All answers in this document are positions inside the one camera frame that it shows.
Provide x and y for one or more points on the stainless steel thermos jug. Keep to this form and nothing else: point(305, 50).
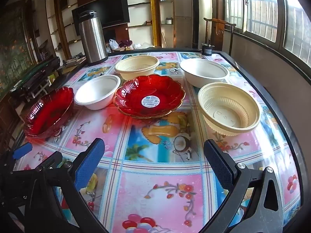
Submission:
point(92, 41)

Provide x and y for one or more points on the floral wall painting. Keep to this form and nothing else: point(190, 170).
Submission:
point(14, 48)

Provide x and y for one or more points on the wooden wall shelf unit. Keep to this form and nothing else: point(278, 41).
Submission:
point(139, 32)

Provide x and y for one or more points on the white plastic bag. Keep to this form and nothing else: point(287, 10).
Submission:
point(113, 45)

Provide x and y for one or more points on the small black cylinder device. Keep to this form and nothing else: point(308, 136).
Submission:
point(207, 51)

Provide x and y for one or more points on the standing tower air conditioner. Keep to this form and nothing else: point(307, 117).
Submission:
point(206, 12)

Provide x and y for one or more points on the cream ribbed plastic bowl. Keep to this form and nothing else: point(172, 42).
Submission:
point(228, 116)

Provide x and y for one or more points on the barred window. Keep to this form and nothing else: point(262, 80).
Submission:
point(262, 9)

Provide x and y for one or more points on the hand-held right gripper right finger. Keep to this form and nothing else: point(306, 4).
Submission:
point(218, 165)

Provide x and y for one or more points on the black flat screen television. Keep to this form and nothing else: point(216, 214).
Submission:
point(109, 9)

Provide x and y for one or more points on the cream disposable plate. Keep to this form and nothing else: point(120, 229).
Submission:
point(136, 65)

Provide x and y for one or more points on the white paper bowl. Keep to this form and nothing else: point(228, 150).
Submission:
point(94, 94)
point(204, 71)

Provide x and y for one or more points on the wooden armchair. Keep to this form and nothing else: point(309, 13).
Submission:
point(220, 32)

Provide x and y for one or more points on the green top mahjong table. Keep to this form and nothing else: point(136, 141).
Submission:
point(34, 77)

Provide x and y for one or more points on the red glass plate gold rim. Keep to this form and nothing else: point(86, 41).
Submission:
point(48, 114)
point(143, 115)

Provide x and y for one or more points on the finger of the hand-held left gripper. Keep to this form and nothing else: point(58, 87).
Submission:
point(51, 161)
point(22, 150)

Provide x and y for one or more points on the purple bag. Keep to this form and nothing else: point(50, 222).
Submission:
point(125, 43)

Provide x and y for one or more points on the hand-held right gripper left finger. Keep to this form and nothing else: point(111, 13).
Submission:
point(90, 165)

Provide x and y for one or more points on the printed fruit and flower tablecloth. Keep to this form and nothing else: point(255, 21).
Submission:
point(155, 199)

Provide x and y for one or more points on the red plate with round sticker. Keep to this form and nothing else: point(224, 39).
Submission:
point(136, 94)

